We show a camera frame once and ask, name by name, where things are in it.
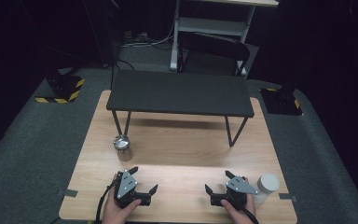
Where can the desk with white metal frame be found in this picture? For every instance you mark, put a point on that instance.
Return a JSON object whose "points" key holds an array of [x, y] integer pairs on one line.
{"points": [[209, 25]]}

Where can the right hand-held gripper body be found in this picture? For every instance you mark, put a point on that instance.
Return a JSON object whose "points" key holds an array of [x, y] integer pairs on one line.
{"points": [[239, 186]]}

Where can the grey tape strip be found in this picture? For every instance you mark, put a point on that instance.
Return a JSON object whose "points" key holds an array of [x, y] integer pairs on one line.
{"points": [[68, 193], [287, 197]]}

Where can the person's left hand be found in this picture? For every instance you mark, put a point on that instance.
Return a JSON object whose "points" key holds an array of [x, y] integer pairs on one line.
{"points": [[115, 213]]}

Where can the person's right hand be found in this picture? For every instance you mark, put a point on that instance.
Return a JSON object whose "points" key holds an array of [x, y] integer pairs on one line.
{"points": [[242, 215]]}

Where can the black yellow striped stand base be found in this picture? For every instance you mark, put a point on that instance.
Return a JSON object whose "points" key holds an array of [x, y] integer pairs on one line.
{"points": [[63, 85], [279, 101]]}

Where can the black shelf with metal legs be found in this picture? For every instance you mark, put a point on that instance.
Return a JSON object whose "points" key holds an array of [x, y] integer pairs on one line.
{"points": [[180, 90]]}

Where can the glass spice jar metal lid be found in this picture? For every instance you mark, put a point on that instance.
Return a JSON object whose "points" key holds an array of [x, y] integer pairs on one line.
{"points": [[121, 143]]}

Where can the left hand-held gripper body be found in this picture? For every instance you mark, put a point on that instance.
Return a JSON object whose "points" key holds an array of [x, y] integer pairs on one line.
{"points": [[126, 185]]}

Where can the black chair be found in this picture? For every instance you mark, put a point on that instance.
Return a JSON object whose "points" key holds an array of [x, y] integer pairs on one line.
{"points": [[213, 46]]}

